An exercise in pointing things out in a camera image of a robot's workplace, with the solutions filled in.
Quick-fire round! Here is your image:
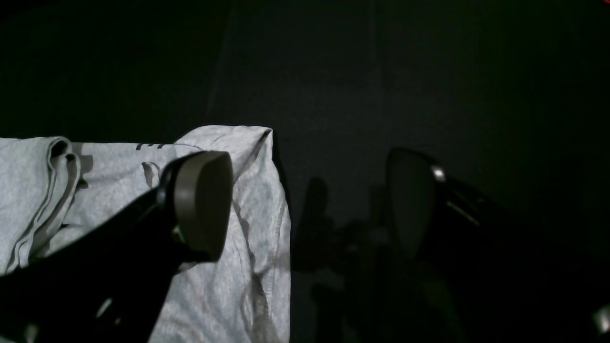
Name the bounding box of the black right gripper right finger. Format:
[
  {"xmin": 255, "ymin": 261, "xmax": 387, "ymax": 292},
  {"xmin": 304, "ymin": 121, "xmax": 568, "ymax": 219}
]
[{"xmin": 386, "ymin": 147, "xmax": 609, "ymax": 343}]

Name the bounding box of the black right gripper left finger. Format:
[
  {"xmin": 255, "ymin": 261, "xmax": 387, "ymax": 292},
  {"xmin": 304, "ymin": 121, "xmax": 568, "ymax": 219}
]
[{"xmin": 0, "ymin": 151, "xmax": 233, "ymax": 343}]

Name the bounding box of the grey t-shirt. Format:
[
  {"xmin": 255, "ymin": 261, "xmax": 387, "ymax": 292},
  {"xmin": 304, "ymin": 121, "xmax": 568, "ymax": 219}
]
[{"xmin": 0, "ymin": 126, "xmax": 291, "ymax": 343}]

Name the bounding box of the black table cloth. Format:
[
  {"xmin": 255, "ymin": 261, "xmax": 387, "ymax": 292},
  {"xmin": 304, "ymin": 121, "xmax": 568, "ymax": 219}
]
[{"xmin": 1, "ymin": 0, "xmax": 609, "ymax": 343}]

